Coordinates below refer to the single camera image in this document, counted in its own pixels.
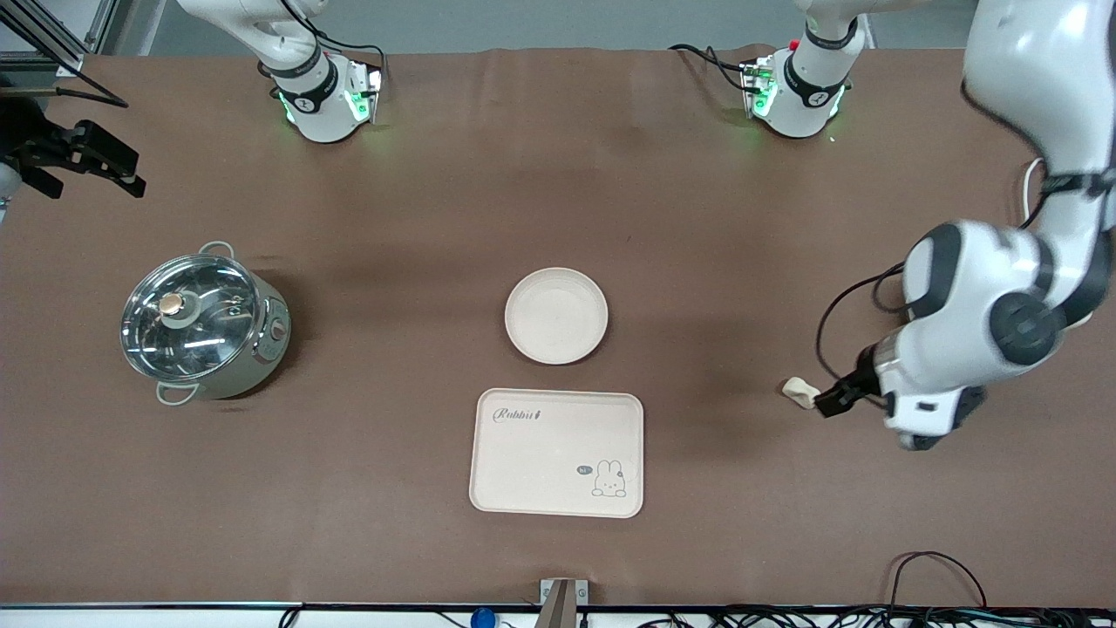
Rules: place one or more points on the aluminium camera mount post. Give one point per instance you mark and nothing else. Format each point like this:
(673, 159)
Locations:
(561, 602)

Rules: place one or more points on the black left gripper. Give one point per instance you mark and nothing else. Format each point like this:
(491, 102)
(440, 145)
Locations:
(858, 378)

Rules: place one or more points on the aluminium frame profile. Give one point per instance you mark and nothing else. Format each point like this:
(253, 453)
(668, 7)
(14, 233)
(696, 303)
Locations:
(44, 39)

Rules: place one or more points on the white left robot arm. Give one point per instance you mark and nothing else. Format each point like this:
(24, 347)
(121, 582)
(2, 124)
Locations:
(1029, 87)

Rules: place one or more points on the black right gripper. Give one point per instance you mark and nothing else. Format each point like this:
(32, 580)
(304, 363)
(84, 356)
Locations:
(26, 138)

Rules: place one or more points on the round cream plate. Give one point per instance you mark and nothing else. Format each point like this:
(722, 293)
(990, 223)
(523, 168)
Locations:
(556, 316)

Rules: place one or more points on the blue round cap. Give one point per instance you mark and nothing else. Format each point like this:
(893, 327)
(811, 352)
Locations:
(482, 619)

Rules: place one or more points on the brown table mat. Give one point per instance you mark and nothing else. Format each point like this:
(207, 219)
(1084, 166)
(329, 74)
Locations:
(558, 192)

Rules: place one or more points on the steel electric cooking pot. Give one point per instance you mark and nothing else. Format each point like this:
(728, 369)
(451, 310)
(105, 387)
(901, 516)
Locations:
(253, 358)

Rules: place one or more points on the glass pot lid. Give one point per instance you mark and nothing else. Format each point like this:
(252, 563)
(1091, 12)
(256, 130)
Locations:
(187, 318)

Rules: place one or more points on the cream rabbit print tray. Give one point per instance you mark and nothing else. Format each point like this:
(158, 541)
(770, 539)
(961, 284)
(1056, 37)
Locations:
(540, 462)

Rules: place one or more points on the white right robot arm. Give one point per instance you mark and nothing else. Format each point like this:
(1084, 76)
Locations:
(318, 113)

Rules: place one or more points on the small white bun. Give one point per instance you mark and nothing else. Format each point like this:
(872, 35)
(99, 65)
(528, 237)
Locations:
(798, 392)

